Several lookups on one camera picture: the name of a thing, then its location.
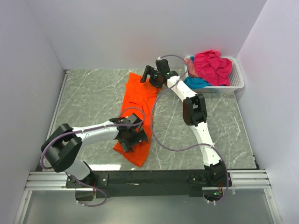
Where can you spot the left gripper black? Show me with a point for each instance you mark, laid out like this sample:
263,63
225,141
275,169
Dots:
140,136

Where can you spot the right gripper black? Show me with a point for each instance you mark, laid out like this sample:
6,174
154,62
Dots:
149,70

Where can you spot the orange t shirt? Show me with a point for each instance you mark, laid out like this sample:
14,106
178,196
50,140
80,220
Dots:
142,96

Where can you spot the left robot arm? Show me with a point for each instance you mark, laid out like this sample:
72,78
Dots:
62,147

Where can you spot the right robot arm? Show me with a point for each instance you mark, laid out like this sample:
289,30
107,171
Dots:
194,115

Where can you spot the light pink t shirt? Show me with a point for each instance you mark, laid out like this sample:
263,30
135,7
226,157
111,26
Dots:
190,68

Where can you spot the teal blue t shirt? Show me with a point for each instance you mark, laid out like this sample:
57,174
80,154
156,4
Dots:
196,83

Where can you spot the magenta t shirt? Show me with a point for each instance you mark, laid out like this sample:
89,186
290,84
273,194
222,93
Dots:
214,69

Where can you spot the white plastic laundry basket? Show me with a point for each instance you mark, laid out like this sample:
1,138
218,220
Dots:
235,78

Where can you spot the right aluminium rail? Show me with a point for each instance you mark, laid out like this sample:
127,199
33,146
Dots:
249,179

